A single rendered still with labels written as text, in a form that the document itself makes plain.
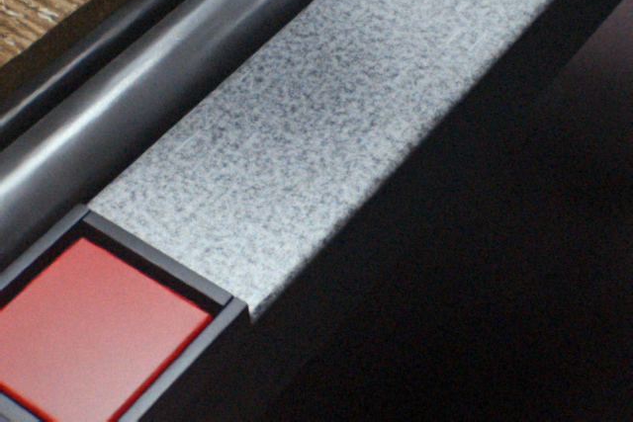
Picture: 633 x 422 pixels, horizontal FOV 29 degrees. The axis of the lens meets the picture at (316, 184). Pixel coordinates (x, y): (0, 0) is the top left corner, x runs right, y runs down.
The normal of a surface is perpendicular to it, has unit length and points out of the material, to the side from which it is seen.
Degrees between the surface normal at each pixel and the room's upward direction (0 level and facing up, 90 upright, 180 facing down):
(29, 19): 0
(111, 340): 0
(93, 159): 50
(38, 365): 0
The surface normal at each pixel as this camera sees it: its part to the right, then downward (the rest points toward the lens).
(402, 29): -0.04, -0.66
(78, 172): 0.58, -0.11
